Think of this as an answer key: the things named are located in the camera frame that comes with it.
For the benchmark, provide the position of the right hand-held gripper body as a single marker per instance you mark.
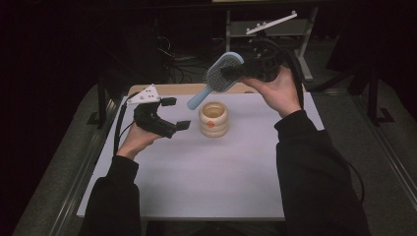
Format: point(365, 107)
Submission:
point(265, 65)

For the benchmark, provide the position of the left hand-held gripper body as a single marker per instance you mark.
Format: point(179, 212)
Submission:
point(147, 114)

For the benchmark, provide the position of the cream ringed duck cup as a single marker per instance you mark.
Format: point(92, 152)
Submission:
point(213, 126)

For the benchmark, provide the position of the light blue hairbrush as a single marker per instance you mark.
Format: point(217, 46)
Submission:
point(200, 98)

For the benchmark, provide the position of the person's left hand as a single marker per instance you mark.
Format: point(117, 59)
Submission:
point(137, 139)

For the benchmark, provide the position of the person's right hand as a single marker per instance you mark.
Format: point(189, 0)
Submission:
point(278, 93)

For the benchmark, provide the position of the grey metal stand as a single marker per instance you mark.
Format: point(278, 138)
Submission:
point(278, 28)

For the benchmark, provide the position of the black floor stand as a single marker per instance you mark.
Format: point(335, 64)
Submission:
point(101, 105)
point(373, 98)

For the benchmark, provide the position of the metal frame rail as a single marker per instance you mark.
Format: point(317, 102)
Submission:
point(387, 154)
point(82, 170)

